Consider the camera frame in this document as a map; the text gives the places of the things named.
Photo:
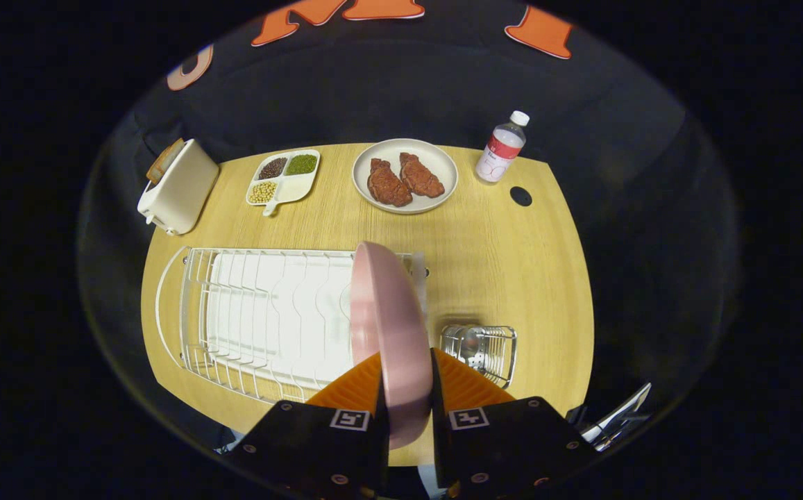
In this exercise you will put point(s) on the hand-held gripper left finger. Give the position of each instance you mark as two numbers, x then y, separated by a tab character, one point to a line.
304	444

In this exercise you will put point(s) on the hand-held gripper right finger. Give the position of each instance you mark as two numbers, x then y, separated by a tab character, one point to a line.
512	444

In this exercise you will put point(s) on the pink plate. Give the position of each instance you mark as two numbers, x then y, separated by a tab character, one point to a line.
391	333

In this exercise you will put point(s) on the white plate with steaks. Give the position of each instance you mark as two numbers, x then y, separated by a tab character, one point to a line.
389	148

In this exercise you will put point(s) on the white divided bean tray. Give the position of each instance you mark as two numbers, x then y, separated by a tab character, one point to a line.
297	187

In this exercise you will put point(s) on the brown steak piece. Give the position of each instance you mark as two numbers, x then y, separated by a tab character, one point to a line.
420	177
387	184

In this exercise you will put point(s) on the white toaster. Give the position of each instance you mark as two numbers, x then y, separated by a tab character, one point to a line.
182	189

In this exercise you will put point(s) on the clear red-label water bottle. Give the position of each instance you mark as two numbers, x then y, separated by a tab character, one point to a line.
502	149

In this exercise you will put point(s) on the toast slice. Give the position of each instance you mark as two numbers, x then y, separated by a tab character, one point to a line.
164	161

